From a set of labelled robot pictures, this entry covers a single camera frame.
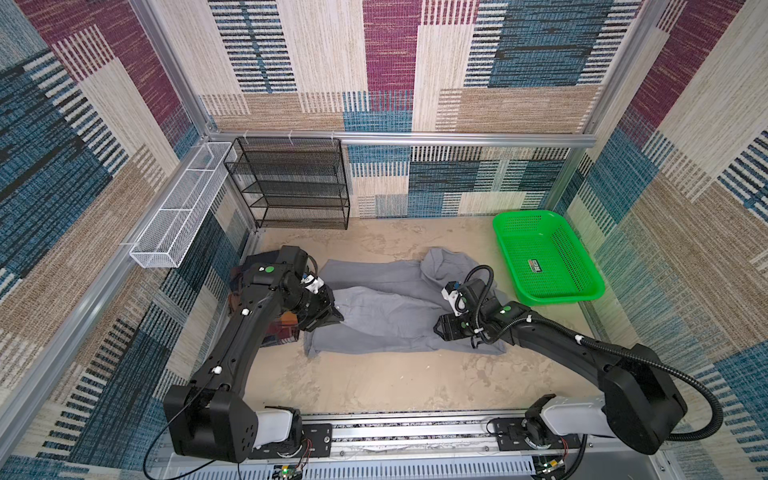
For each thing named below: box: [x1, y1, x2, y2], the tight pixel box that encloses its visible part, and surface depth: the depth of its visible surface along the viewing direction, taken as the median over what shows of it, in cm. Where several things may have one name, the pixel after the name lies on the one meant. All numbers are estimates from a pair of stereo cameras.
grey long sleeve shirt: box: [304, 248, 507, 358], surface depth 89 cm
